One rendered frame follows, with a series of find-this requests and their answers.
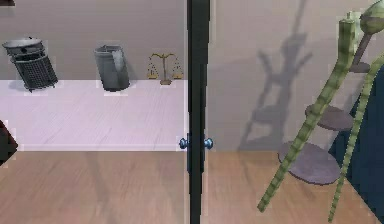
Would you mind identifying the dark blue furniture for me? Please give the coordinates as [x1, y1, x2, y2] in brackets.
[328, 64, 384, 224]

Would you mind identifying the grey tiered round stand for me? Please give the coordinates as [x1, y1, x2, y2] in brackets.
[277, 32, 374, 186]

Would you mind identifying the black room door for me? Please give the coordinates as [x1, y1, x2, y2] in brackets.
[186, 0, 212, 224]

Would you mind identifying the grey metal round trash can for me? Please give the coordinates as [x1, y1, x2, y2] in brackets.
[93, 44, 131, 93]

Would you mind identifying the gold balance scale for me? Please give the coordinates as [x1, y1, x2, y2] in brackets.
[146, 52, 185, 86]

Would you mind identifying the green round bulb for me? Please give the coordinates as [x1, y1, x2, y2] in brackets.
[359, 0, 384, 36]

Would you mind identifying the dark red furniture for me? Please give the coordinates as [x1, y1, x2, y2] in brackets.
[0, 119, 19, 167]

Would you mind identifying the black mesh trash can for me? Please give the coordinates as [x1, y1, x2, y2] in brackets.
[1, 36, 59, 93]

